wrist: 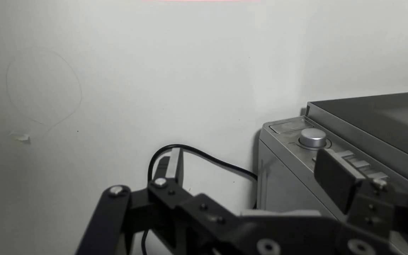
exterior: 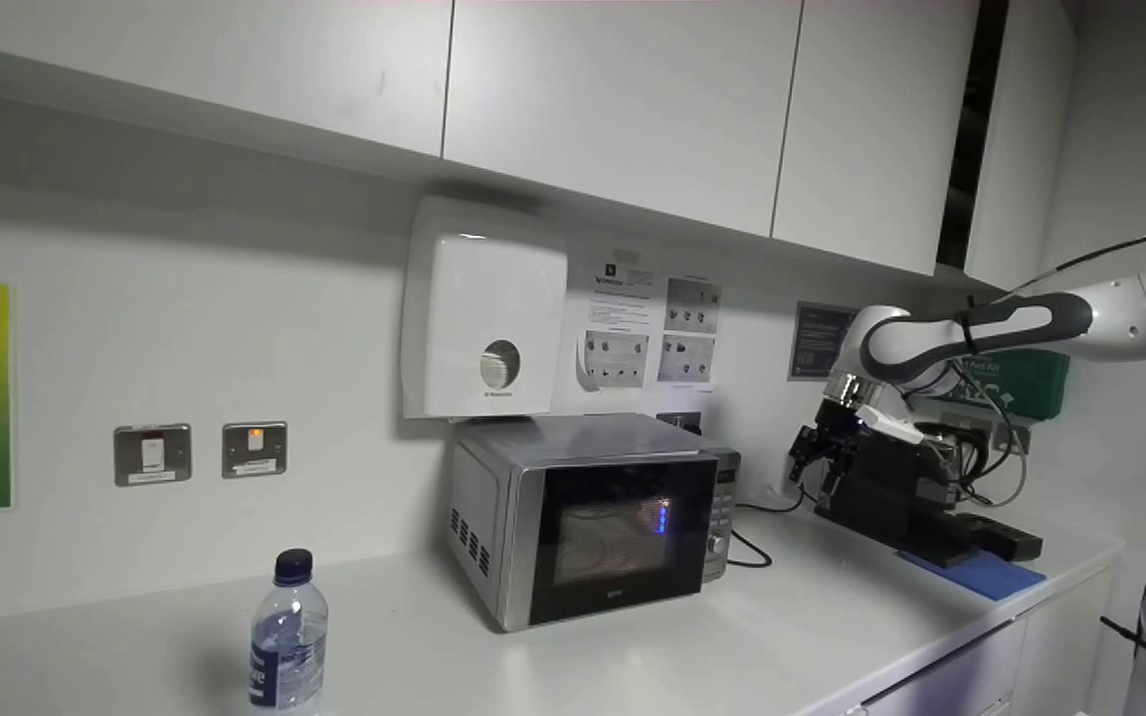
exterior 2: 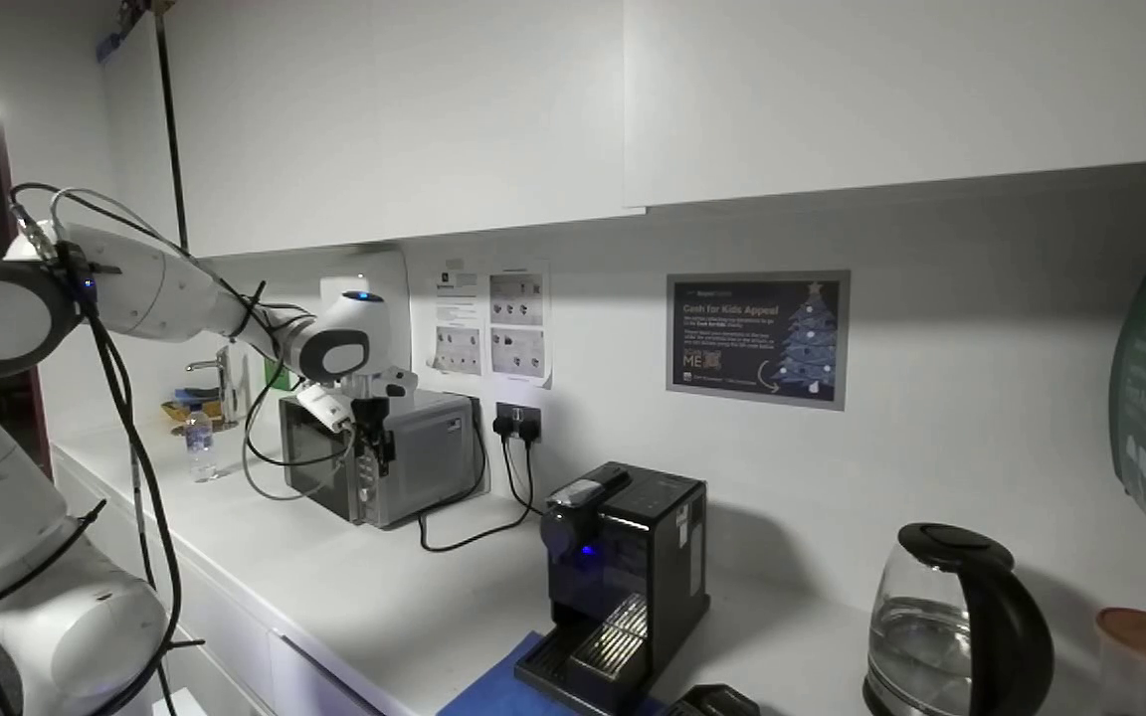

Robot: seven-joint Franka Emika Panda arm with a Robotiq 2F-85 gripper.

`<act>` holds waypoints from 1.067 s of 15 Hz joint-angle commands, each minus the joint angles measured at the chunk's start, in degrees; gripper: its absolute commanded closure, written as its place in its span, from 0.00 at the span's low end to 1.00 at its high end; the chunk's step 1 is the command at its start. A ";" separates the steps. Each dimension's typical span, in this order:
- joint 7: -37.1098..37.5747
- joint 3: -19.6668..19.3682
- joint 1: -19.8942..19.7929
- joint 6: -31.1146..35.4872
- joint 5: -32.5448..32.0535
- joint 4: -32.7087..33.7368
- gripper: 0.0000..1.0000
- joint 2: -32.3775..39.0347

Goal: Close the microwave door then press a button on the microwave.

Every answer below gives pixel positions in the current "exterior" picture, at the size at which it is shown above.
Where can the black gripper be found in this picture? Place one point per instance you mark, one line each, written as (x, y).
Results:
(841, 432)

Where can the black glass microwave door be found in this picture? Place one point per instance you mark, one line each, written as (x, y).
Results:
(617, 540)

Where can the silver microwave oven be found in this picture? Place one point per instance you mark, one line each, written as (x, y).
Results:
(500, 520)

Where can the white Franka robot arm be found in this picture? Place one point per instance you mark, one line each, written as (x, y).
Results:
(1133, 313)

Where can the white upper cabinet door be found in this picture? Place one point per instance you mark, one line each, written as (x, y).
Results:
(199, 60)
(874, 131)
(628, 106)

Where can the black countertop machine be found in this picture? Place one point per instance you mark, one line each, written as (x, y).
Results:
(915, 509)

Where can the blue mat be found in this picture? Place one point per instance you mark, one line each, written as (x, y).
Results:
(994, 578)

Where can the green first aid box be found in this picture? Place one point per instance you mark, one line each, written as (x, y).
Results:
(1038, 384)

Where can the white paper towel dispenser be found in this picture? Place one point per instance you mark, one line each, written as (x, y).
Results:
(479, 321)

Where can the narrow white cabinet panel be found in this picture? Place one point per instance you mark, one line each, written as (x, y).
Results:
(1024, 146)

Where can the clear water bottle blue cap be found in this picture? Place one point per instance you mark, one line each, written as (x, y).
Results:
(287, 651)

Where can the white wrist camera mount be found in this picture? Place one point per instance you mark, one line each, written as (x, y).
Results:
(893, 422)

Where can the dark framed wall sign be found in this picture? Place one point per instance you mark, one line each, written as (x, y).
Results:
(820, 342)

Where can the white double wall socket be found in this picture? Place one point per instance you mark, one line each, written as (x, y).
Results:
(613, 359)
(686, 359)

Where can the white wall notice label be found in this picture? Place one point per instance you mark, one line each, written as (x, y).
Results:
(613, 300)

